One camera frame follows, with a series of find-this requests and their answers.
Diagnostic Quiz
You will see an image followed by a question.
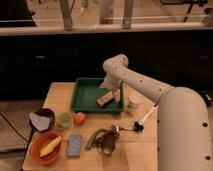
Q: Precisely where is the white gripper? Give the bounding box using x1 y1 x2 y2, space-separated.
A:
100 75 120 102

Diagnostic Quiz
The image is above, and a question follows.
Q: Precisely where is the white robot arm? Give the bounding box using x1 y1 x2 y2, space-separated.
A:
102 54 213 171

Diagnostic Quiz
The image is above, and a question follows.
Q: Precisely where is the green plastic tray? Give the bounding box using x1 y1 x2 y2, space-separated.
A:
71 77 124 115

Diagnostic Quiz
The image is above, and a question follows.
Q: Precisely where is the green pea pod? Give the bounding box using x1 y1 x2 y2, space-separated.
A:
86 128 106 150

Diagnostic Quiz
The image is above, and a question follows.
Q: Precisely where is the metal measuring cup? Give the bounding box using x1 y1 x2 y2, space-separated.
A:
95 125 128 155

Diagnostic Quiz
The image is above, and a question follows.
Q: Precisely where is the green small cup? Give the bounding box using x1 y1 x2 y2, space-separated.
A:
57 113 72 128

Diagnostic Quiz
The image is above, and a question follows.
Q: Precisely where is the blue sponge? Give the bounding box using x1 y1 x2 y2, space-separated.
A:
66 134 81 157

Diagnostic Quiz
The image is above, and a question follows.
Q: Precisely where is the dark brown bowl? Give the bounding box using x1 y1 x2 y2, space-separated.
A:
30 108 55 132

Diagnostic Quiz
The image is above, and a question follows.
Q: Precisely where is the white crumpled cloth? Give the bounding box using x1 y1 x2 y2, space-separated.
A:
29 113 50 131

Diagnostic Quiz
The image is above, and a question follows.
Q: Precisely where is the orange plastic bowl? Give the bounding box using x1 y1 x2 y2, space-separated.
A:
29 131 62 165

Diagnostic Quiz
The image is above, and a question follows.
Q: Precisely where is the yellow corn cob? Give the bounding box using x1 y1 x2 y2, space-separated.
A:
40 136 62 157

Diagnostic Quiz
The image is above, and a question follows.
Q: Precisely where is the black cable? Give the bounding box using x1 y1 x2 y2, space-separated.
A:
0 112 31 143

